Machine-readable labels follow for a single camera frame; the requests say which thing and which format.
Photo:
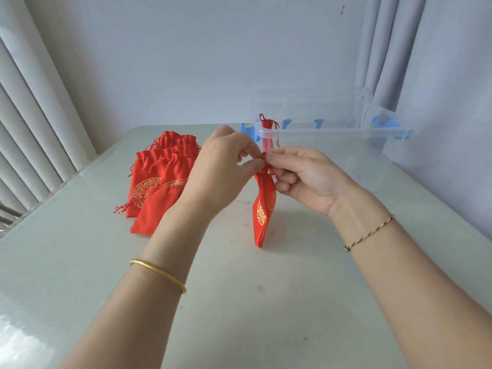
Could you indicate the person's left hand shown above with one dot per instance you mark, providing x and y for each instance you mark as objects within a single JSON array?
[{"x": 219, "y": 172}]

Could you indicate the person's right hand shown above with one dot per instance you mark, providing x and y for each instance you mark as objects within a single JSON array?
[{"x": 315, "y": 180}]

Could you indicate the clear plastic storage box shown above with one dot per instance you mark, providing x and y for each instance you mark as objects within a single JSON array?
[{"x": 326, "y": 131}]

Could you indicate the pile of red drawstring pouches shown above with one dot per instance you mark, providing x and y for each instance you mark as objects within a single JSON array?
[{"x": 153, "y": 211}]

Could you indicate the person's left forearm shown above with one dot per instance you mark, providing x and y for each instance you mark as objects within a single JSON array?
[{"x": 130, "y": 322}]

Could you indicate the person's right forearm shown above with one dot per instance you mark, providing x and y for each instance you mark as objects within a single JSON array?
[{"x": 415, "y": 295}]

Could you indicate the gold bangle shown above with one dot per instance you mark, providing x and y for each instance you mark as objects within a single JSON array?
[{"x": 157, "y": 269}]

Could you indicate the grey curtain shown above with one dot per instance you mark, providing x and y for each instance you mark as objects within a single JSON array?
[{"x": 442, "y": 53}]

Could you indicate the white vertical blinds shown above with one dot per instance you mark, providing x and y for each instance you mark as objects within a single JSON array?
[{"x": 34, "y": 111}]

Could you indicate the metal railing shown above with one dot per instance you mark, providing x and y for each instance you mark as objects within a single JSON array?
[{"x": 9, "y": 213}]

